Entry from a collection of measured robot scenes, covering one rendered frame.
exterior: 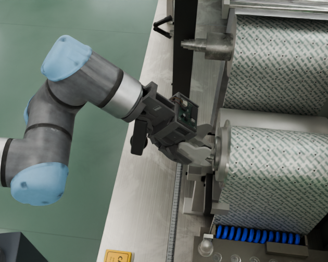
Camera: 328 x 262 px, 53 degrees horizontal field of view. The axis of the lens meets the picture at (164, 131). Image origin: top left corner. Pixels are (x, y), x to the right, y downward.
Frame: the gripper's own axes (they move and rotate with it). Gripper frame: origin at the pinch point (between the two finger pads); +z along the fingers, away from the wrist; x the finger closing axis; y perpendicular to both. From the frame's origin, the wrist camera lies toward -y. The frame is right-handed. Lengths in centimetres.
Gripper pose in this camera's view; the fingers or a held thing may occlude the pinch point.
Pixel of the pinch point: (203, 155)
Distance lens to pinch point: 69.1
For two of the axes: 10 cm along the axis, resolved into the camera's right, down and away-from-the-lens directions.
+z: 7.6, 4.6, 4.5
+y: 6.4, -4.1, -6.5
